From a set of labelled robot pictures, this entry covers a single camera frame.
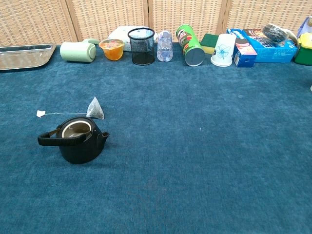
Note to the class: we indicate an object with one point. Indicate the pyramid tea bag with tag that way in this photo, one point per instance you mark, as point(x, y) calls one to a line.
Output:
point(95, 110)

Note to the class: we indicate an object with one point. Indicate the blue table cloth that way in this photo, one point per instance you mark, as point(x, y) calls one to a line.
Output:
point(195, 146)

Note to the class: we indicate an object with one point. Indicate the black mesh pen holder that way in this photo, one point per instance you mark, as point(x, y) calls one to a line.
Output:
point(142, 50)

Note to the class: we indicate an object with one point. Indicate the clear plastic water bottle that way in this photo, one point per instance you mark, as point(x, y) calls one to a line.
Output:
point(164, 46)

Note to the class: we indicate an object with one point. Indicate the orange jelly cup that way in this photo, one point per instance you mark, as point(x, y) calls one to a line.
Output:
point(113, 53)

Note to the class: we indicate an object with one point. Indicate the green chips can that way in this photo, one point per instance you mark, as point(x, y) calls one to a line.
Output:
point(190, 42)

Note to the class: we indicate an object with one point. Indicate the green yellow sponge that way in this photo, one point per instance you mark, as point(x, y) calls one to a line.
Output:
point(207, 41)

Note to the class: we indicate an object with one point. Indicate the white wet wipes pack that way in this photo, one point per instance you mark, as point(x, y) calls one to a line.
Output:
point(119, 33)

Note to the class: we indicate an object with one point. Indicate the white paper cup blue flower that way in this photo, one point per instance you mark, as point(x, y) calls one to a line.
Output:
point(223, 51)

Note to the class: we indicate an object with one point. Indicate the light green lint roller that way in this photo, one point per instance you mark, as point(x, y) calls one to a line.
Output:
point(75, 51)

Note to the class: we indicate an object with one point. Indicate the blue pink cookie box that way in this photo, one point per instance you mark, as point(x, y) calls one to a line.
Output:
point(243, 54)

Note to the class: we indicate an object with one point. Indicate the woven rattan folding screen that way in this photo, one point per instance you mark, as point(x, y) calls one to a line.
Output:
point(109, 14)

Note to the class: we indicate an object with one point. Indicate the brown chocolate pie box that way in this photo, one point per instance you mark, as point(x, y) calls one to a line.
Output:
point(253, 32)

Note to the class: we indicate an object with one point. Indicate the blue biscuit box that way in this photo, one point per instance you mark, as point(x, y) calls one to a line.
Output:
point(275, 52)

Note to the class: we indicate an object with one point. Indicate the stainless steel tray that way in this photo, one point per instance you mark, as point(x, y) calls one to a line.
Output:
point(24, 57)

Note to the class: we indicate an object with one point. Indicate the green container yellow lid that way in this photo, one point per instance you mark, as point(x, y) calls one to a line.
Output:
point(304, 52)

